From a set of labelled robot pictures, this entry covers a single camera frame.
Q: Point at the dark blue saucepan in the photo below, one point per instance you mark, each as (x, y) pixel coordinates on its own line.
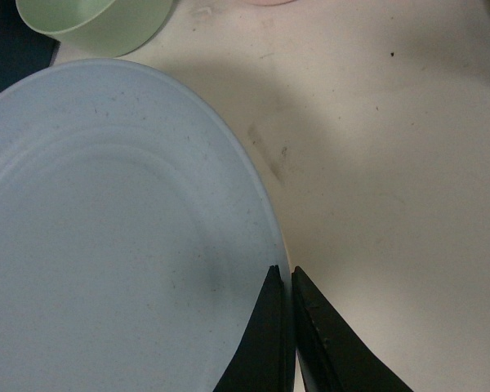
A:
(22, 51)

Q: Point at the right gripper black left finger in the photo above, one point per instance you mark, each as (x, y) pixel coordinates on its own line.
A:
(260, 362)

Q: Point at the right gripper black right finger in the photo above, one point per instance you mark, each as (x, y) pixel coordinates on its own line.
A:
(332, 356)

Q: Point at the green bowl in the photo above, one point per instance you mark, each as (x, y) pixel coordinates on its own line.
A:
(101, 28)

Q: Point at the pink bowl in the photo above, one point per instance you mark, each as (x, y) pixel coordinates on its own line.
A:
(267, 3)

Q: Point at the light blue plate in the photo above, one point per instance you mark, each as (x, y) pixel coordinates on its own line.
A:
(135, 233)

